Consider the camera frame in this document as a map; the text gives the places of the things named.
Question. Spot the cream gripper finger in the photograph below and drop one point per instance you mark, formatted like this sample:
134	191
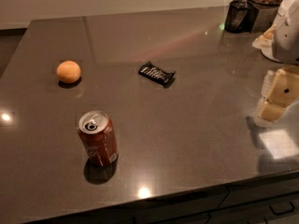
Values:
269	111
285	87

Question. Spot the black rxbar chocolate wrapper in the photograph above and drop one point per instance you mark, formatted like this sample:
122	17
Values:
155	74

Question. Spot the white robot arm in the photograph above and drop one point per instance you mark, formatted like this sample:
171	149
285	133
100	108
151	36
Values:
280	43

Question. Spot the red coke can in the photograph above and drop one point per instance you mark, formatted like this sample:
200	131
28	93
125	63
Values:
96	132

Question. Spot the dark box on counter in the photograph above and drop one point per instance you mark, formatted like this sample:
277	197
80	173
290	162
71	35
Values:
260	17

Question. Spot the black mesh cup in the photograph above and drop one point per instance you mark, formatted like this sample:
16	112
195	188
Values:
237	16

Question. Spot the orange fruit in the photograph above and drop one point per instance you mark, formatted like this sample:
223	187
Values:
68	72

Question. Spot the dark cabinet drawer handle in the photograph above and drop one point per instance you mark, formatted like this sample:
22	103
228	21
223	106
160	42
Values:
280	209

